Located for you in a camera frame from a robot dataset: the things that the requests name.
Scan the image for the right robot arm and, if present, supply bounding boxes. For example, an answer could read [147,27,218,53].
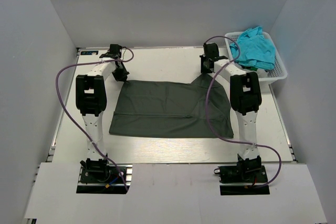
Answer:
[200,55,262,182]

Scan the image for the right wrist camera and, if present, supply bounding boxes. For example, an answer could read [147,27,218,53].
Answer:
[203,43,219,61]

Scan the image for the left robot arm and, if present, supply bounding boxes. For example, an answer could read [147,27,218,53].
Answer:
[76,62,129,160]

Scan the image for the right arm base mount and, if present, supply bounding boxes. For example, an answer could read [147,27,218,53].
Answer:
[214,165,270,196]

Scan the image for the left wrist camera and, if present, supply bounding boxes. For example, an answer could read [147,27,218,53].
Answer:
[99,44,123,59]

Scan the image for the light grey t shirt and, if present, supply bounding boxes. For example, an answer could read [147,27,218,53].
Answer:
[256,69,268,79]

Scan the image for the turquoise t shirt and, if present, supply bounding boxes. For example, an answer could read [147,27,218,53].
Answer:
[229,26,276,70]

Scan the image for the white plastic basket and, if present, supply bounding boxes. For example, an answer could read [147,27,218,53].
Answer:
[225,31,287,84]

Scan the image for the dark grey t shirt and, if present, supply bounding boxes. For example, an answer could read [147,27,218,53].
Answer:
[109,74,234,138]

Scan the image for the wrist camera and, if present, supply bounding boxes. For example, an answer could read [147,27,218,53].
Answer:
[203,43,219,61]
[99,44,123,59]

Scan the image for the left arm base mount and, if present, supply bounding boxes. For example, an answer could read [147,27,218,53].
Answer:
[76,165,132,195]

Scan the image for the blue table label sticker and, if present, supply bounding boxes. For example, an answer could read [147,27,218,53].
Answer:
[80,50,99,56]

